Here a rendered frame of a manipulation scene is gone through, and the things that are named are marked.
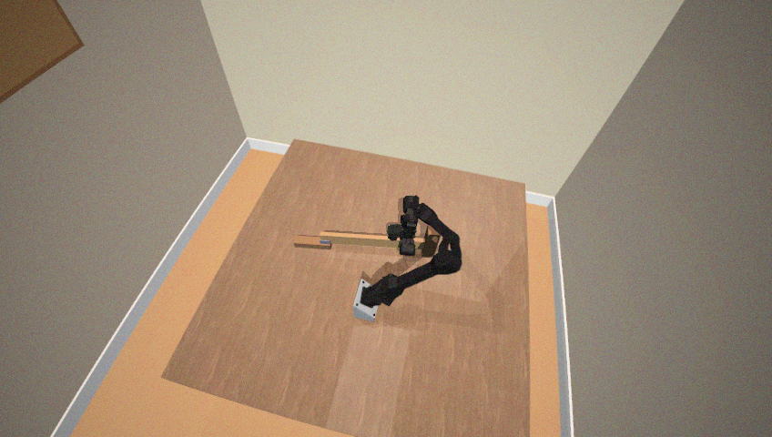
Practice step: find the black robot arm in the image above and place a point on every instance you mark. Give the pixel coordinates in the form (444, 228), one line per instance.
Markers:
(445, 262)

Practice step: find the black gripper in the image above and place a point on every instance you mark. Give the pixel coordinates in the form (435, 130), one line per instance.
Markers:
(407, 247)

